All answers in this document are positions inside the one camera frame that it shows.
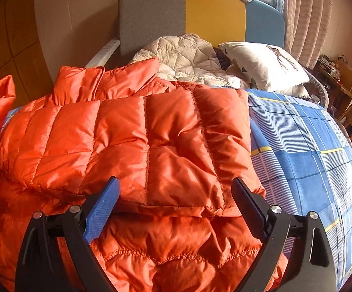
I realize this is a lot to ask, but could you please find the orange down jacket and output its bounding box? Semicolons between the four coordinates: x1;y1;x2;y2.
0;57;289;292

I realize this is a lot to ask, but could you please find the white printed pillow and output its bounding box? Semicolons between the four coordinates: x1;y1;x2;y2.
218;41;311;94

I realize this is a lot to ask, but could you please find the grey padded bumper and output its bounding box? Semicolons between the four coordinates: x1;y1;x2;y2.
304;68;330;107

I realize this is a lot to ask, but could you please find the white quilted blanket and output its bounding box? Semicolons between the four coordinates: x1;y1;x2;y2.
129;34;251;89

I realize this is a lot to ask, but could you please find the grey yellow blue headboard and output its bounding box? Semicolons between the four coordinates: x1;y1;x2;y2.
118;0;286;58

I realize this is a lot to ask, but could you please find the blue plaid bed sheet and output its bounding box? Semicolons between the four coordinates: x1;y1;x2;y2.
1;87;352;292

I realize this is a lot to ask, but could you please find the wooden desk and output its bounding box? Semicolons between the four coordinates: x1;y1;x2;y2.
313;54;352;110

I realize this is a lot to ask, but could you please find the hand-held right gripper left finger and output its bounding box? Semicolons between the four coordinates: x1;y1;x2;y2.
15;176;121;292

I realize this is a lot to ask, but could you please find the white bed rail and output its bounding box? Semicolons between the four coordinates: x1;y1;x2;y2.
85;37;121;69

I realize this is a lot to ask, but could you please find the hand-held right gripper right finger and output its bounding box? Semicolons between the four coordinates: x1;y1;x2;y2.
231;176;337;292

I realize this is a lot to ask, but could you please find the beige patterned curtain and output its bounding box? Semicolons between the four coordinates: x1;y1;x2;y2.
273;0;334;67

